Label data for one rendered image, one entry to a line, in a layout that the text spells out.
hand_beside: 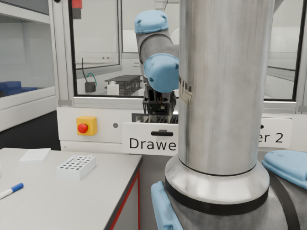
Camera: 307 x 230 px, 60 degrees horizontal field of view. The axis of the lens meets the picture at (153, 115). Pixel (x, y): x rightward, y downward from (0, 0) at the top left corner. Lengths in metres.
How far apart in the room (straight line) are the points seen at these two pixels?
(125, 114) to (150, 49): 0.58
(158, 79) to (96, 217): 0.39
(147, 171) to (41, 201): 0.47
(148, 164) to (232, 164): 0.87
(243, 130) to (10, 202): 0.72
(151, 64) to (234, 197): 0.32
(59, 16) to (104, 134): 0.50
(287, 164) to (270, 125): 0.72
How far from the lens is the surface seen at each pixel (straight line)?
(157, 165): 1.13
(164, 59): 0.51
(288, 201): 0.35
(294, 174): 0.35
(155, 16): 0.61
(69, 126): 1.18
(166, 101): 0.70
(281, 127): 1.09
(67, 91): 1.15
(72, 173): 0.91
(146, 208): 1.23
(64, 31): 1.15
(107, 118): 1.11
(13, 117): 1.52
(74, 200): 0.81
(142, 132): 0.92
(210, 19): 0.24
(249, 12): 0.24
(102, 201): 0.79
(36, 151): 1.19
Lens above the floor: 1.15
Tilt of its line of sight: 12 degrees down
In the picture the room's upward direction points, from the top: straight up
